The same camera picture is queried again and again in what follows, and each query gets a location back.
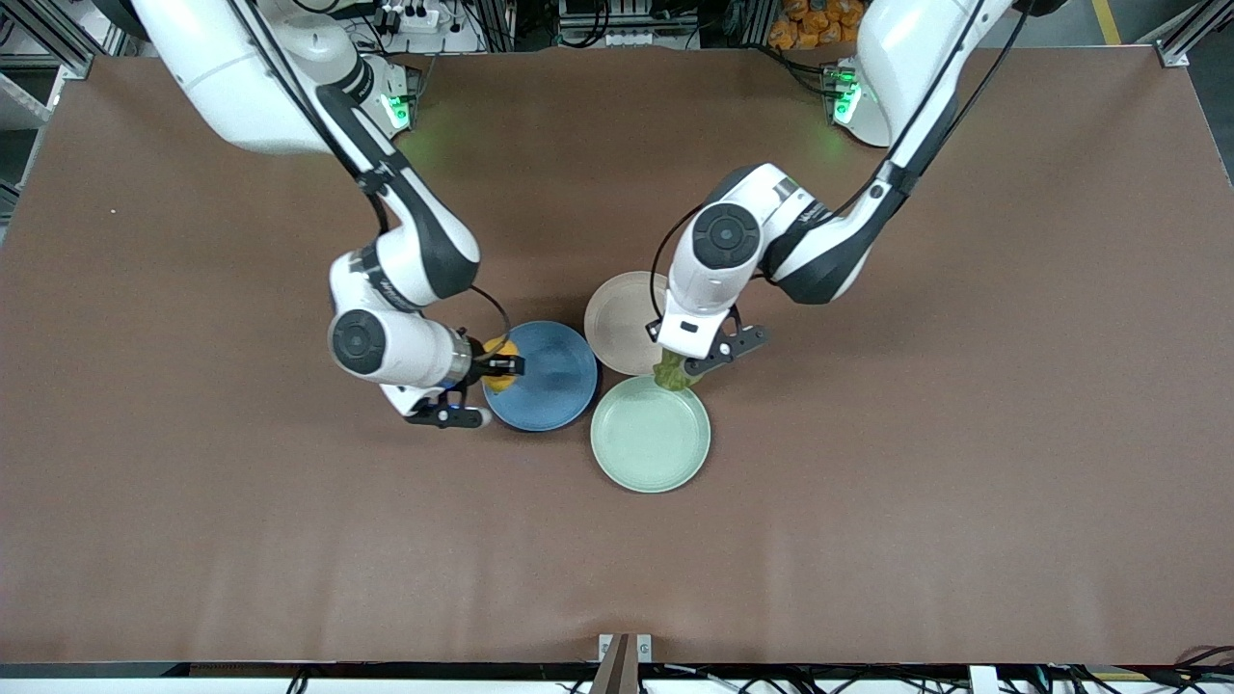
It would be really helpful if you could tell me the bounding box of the blue plate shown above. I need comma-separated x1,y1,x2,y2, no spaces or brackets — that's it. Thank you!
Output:
482,320,600,433

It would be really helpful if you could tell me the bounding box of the green lettuce leaf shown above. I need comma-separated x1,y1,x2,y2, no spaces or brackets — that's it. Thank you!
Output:
653,349,707,392

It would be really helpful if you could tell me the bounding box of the black base cable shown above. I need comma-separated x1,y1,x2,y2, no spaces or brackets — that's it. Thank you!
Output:
747,43,835,97

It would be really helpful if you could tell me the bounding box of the aluminium frame post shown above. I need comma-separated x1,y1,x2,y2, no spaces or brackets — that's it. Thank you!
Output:
1152,0,1234,68
0,0,94,80

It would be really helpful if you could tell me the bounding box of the yellow lemon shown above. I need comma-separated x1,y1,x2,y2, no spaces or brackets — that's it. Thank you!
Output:
481,336,523,393

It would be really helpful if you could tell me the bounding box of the pile of orange items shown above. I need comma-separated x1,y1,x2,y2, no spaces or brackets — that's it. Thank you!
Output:
768,0,869,51

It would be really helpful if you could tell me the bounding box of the pale green plate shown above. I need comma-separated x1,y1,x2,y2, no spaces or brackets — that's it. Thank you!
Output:
590,375,712,494

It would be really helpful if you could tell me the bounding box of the metal table edge bracket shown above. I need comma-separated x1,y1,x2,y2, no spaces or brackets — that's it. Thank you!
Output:
598,633,654,694

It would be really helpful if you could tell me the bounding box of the beige plate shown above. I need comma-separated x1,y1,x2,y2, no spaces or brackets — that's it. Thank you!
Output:
583,271,676,377

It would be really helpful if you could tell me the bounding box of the white power strip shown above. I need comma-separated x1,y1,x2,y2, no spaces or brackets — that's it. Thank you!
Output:
371,0,446,35

